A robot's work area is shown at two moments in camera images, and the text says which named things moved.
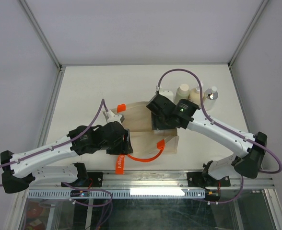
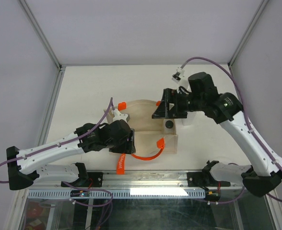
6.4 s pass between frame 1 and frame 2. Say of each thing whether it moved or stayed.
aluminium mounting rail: stayed
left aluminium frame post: stayed
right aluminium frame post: stayed
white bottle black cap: moved
